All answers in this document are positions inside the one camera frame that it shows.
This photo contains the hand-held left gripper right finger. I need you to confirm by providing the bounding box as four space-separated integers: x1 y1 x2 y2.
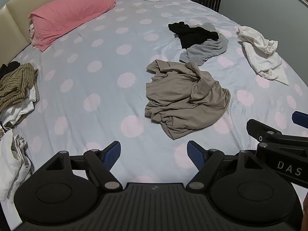
186 140 265 191

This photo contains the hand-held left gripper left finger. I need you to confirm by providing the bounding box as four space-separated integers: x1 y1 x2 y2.
44 141 122 191

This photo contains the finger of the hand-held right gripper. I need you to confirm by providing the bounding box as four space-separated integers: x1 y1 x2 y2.
292 111 308 127
246 119 308 148

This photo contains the taupe long-sleeve shirt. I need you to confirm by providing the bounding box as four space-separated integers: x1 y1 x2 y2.
144 59 231 140

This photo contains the white shirt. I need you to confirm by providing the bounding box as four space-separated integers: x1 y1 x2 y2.
237 26 290 86

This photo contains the grey garment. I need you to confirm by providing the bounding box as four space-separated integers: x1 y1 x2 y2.
179 22 229 66

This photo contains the cream garment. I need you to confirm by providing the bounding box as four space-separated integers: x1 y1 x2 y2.
0 134 32 201

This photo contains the white textured cloth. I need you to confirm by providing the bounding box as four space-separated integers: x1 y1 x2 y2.
0 85 37 127

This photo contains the black garment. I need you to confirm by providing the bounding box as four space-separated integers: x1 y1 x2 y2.
168 22 220 49

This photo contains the olive striped garment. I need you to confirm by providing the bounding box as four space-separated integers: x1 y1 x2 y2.
0 63 39 113

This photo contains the black cloth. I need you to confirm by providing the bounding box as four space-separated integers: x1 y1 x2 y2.
0 61 21 77

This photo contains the pale pink pillow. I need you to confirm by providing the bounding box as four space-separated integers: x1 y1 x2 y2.
29 23 38 49

